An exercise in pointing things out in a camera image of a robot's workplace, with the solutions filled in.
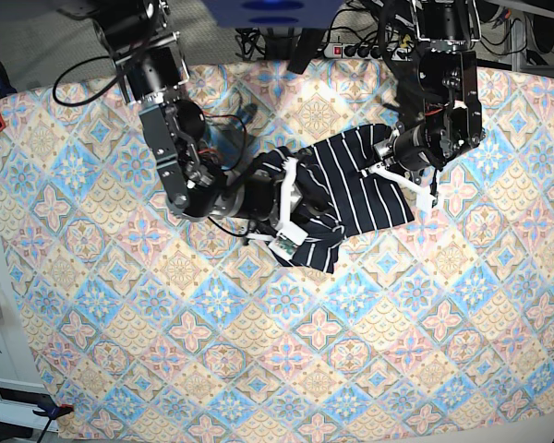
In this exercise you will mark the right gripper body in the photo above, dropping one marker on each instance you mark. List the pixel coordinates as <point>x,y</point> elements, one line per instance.
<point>258,199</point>

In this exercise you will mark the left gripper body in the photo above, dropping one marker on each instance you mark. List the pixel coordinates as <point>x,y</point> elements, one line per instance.
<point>415,153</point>

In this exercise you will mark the navy white striped T-shirt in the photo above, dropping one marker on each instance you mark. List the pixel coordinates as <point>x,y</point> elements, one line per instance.
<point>352,203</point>

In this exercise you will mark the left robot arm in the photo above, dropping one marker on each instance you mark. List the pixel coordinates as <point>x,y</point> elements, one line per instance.
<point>440,116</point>

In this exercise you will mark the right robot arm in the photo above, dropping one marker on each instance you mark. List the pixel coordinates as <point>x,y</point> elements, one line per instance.
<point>197,187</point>

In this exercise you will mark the white power strip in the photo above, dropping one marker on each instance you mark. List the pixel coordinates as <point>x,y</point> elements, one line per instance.
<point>364,50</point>

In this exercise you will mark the patterned tile tablecloth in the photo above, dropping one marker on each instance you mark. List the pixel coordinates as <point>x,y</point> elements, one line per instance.
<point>163,330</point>

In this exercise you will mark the orange black clamp bottom left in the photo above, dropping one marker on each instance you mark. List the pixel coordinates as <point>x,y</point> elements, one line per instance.
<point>52,411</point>

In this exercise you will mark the white box bottom left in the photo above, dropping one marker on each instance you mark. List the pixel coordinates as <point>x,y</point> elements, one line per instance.
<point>19,400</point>

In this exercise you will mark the black support post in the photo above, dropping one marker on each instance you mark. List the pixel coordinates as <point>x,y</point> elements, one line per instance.
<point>306,48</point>

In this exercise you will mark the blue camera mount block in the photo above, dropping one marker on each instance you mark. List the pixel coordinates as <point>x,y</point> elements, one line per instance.
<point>314,14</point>

